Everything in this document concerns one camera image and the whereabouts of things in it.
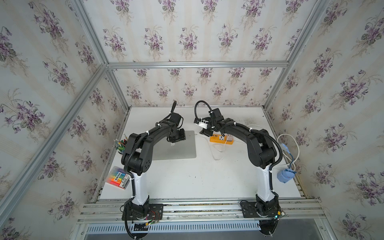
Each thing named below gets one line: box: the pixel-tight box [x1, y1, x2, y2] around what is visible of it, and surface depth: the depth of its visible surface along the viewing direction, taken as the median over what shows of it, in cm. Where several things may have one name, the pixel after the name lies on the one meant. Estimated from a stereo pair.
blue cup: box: [277, 168, 297, 184], surface depth 80 cm
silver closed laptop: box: [152, 130, 197, 161], surface depth 99 cm
